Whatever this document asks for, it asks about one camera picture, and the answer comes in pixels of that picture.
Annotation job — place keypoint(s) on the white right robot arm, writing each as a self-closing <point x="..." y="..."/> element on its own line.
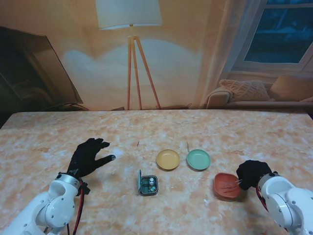
<point x="286" y="205"/>

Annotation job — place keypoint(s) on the knitted cream cushion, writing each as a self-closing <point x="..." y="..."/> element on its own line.
<point x="244" y="89"/>

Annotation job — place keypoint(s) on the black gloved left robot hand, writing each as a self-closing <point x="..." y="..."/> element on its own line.
<point x="85" y="157"/>

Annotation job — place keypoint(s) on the tripod floor lamp white shade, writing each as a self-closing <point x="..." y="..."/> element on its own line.
<point x="130" y="14"/>

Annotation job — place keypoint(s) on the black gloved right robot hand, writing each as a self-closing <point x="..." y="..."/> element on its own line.
<point x="254" y="172"/>

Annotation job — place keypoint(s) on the red-orange dish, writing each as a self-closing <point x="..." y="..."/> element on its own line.
<point x="223" y="188"/>

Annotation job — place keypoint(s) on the dark cabinet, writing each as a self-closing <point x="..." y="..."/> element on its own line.
<point x="24" y="73"/>

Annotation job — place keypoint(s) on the window with white frame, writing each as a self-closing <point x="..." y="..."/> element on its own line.
<point x="276" y="31"/>

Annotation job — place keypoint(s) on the plain beige cushion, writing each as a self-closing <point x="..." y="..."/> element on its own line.
<point x="291" y="89"/>

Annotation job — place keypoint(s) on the small pill box blue lid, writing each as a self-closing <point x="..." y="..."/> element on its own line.
<point x="149" y="187"/>

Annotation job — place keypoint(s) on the round green dish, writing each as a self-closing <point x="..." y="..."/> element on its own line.
<point x="198" y="160"/>

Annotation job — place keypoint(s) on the round yellow dish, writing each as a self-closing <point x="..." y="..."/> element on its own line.
<point x="168" y="160"/>

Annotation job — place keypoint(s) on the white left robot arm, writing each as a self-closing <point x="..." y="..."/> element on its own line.
<point x="46" y="210"/>

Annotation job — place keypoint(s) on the beige sofa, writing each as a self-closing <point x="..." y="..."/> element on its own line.
<point x="256" y="104"/>

